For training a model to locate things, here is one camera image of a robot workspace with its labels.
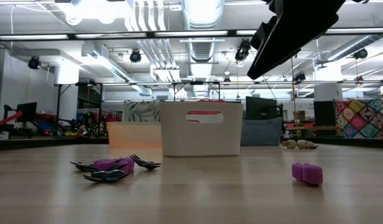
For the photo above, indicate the orange translucent plastic bin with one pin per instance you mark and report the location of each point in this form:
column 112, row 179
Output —
column 132, row 135

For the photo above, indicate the black computer monitor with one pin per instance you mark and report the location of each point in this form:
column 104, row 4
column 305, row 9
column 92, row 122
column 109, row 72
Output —
column 323, row 113
column 26, row 112
column 260, row 109

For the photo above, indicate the floral patterned board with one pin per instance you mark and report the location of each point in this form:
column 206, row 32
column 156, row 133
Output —
column 141, row 112

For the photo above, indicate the wooden background table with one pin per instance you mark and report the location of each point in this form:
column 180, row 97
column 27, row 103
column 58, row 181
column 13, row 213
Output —
column 300, row 127

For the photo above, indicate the black beam with light strips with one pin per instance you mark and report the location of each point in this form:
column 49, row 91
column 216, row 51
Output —
column 232, row 32

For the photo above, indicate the colourful patchwork quilt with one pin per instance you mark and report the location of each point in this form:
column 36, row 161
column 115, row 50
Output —
column 362, row 118

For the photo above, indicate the white ceiling ventilation duct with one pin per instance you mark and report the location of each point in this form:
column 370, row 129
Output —
column 117, row 71

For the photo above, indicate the purple plastic decoration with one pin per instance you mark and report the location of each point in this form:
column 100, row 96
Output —
column 129, row 161
column 104, row 163
column 309, row 174

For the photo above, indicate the black aluminium table frame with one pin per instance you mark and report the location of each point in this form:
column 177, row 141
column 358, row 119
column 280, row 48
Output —
column 39, row 143

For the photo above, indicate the brown cardboard box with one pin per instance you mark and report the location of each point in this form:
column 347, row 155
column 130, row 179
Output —
column 299, row 116

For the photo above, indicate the black background workstation frame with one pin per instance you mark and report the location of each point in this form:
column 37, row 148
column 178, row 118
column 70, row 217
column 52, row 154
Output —
column 58, row 99

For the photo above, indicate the silver ceiling air duct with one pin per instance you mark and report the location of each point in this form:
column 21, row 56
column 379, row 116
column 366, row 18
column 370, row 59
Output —
column 203, row 51

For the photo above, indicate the black ceiling spotlight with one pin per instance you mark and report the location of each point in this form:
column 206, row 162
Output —
column 299, row 76
column 361, row 53
column 34, row 63
column 242, row 49
column 135, row 56

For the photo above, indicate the grey translucent plastic bin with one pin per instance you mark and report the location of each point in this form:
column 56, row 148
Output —
column 261, row 133

